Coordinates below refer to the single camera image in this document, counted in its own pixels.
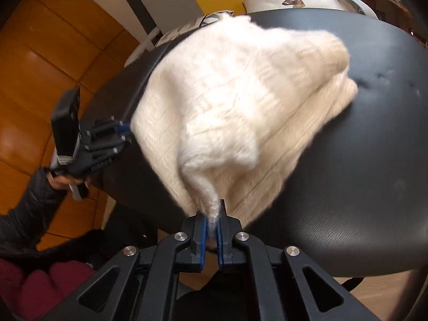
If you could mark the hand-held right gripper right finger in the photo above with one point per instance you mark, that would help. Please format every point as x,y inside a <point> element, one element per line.
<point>219,245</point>

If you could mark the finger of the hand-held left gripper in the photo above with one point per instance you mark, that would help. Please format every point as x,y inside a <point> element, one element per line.
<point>122,129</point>

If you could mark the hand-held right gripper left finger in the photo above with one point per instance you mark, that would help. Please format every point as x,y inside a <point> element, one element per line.
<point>202,240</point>

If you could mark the white knitted sweater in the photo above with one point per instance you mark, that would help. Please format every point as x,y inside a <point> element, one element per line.
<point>234,107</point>

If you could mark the person's left forearm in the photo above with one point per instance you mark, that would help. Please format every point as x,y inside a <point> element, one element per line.
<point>30,210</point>

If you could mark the person's left hand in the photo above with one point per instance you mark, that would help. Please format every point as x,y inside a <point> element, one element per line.
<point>59,181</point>

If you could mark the blue white patterned cushion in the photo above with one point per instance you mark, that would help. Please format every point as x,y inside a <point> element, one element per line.
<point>187,28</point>

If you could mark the person's maroon pants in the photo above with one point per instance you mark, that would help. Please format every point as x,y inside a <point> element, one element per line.
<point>36,287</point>

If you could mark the white deer print cushion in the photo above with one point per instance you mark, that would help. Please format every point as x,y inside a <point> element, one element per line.
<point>291,0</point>

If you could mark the wooden shelf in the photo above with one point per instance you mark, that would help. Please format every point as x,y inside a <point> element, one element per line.
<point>388,0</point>

